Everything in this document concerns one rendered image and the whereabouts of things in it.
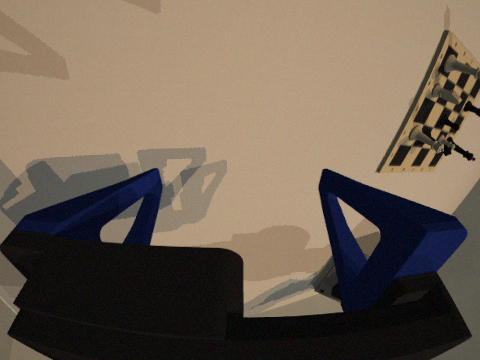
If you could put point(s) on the white pawn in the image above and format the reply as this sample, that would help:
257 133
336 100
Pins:
442 140

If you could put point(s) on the black and cream chessboard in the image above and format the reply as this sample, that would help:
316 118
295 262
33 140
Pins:
406 156

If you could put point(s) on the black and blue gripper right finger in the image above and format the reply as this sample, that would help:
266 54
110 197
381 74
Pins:
415 239

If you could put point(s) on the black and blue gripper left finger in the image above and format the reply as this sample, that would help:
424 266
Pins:
84 216

